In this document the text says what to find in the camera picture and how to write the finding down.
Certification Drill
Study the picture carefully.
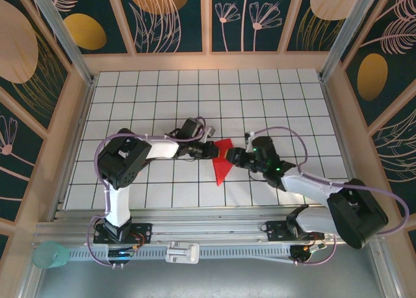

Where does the red square paper sheet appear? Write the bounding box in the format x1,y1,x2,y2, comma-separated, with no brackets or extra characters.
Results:
211,138,236,186

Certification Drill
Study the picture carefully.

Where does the aluminium frame post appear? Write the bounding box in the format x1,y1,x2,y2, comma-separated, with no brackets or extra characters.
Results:
27,0,96,85
319,0,381,82

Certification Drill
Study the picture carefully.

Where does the black round controller puck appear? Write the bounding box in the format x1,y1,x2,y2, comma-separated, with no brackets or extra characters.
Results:
107,247,137,269
289,243,326,266

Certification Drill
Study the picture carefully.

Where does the grey slotted cable tray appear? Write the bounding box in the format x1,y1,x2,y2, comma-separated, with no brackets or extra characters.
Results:
64,245,295,264

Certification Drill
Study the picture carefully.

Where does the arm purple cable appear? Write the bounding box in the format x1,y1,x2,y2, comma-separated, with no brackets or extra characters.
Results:
86,116,209,268
246,126,410,267

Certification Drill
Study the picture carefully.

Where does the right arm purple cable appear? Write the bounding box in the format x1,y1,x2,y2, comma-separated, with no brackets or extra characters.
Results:
246,126,410,267

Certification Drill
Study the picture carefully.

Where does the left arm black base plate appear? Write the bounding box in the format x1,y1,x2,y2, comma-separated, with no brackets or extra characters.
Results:
93,222,153,245

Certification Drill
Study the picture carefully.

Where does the white plastic bracket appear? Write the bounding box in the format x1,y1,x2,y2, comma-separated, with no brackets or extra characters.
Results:
164,242,200,264

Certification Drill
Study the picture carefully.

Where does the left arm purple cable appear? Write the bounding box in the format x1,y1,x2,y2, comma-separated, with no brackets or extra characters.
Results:
86,116,209,268

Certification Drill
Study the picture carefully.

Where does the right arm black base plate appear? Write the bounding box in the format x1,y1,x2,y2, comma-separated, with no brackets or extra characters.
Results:
266,219,326,244

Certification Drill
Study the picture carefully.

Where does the aluminium table rail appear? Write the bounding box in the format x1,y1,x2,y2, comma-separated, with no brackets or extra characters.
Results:
31,208,388,247

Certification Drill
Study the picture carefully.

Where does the aluminium side rail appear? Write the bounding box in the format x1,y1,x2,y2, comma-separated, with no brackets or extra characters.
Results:
320,77,369,216
51,79,98,221

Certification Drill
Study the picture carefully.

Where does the teal translucent cup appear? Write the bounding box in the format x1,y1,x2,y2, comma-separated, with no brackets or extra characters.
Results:
32,240,71,270

